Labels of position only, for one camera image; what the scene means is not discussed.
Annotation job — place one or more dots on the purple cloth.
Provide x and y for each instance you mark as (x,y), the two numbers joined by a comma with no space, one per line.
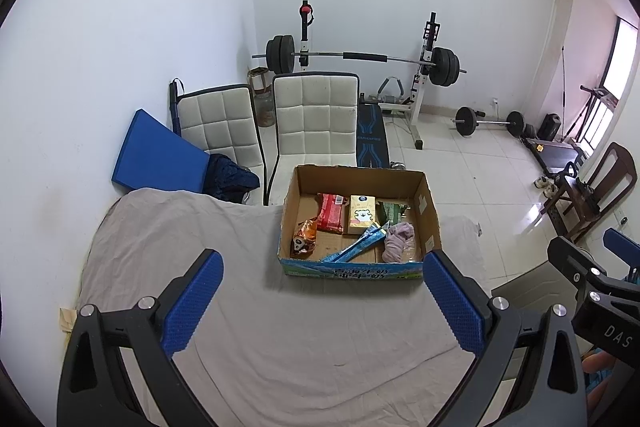
(397,239)

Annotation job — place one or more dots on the large water bottle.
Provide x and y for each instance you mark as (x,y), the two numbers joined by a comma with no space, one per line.
(262,104)

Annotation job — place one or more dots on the blue foam mat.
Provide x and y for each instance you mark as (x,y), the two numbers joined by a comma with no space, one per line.
(157,154)

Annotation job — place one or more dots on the large white padded chair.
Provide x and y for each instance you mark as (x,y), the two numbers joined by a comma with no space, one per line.
(315,117)

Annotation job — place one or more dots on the black blue stick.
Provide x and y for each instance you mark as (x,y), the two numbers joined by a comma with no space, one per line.
(175,107)

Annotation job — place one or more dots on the white bench press rack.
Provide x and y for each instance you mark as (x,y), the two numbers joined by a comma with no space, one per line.
(417,117)

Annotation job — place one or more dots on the beige cardboard piece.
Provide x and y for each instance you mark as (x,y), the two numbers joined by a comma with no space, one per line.
(67,321)

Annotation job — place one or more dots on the black exercise machine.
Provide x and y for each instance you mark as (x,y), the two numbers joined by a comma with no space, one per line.
(592,107)

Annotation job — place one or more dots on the yellow bear carton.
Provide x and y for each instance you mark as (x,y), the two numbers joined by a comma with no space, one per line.
(361,214)

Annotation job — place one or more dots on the black speaker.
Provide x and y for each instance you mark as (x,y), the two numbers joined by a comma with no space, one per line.
(550,128)

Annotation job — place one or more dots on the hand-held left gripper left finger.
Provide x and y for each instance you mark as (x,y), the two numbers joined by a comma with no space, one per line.
(192,302)

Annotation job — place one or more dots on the grey table cloth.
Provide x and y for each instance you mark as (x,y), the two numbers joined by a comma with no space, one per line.
(250,317)

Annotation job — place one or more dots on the long blue snack packet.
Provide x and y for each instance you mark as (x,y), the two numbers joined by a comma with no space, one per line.
(357,247)

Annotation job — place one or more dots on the red snack packet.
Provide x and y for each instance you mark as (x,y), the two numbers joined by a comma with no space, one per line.
(331,214)

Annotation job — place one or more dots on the cardboard box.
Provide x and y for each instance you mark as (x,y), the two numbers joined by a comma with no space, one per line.
(345,247)

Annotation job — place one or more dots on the dark wooden chair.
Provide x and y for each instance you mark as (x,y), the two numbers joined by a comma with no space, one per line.
(612,177)

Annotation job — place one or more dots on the small white padded chair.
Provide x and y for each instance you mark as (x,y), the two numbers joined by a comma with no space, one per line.
(220,127)

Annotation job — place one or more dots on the thin black bar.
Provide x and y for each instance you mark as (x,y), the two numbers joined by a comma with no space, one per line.
(563,87)

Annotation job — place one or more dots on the short barbell with black plates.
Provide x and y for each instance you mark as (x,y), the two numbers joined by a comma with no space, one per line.
(466,122)

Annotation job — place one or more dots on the panda print snack packet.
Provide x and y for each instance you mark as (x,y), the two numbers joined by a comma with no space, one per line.
(304,239)

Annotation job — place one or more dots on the black treadmill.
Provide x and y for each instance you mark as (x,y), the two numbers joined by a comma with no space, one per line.
(555,154)

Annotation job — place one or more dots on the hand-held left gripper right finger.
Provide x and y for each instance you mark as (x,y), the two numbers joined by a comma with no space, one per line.
(455,307)

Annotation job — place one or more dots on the black blue weight bench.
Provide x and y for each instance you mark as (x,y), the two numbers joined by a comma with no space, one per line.
(371,139)

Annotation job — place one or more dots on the pair of light shoes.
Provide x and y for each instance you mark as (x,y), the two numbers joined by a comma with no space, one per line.
(545,184)

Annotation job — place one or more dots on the long barbell with black plates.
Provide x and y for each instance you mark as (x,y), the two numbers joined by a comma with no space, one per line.
(280,54)

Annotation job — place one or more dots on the dark blue jacket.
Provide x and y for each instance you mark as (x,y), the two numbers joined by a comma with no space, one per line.
(230,179)

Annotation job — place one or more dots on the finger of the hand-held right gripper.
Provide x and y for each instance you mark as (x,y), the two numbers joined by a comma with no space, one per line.
(622,244)
(570,264)

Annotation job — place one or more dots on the person's right hand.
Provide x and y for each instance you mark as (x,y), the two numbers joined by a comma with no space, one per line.
(597,364)

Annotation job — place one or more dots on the green snack packet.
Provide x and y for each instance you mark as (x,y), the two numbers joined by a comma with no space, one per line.
(392,212)

